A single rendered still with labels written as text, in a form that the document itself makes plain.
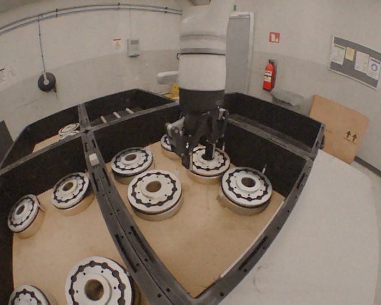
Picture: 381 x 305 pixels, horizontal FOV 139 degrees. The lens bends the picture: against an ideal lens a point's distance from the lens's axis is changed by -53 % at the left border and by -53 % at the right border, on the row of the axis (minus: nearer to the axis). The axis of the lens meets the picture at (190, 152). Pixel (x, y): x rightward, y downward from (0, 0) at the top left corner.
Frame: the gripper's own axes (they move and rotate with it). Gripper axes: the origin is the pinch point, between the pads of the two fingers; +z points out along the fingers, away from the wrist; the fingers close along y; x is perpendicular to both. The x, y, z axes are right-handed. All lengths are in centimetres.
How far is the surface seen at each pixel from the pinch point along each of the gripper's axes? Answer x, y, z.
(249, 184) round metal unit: -10.3, 4.7, 3.5
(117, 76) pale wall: 341, 68, 6
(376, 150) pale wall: -135, 289, 50
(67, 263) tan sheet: -3.4, -31.9, 5.5
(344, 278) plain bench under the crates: -48, 11, 19
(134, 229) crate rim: -8.6, -17.5, -3.2
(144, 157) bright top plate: 10.0, -8.1, 2.0
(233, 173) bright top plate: -6.6, 3.5, 2.3
